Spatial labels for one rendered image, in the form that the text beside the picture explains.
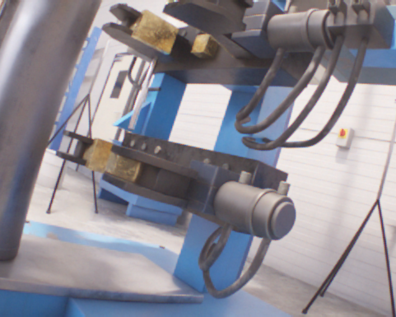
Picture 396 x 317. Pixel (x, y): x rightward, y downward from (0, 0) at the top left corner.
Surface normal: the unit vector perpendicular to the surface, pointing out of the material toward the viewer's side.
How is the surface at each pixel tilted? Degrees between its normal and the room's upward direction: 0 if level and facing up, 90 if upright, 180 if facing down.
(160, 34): 90
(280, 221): 90
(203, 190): 90
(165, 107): 90
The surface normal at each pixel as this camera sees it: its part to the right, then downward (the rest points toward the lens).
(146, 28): 0.64, 0.15
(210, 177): -0.70, -0.27
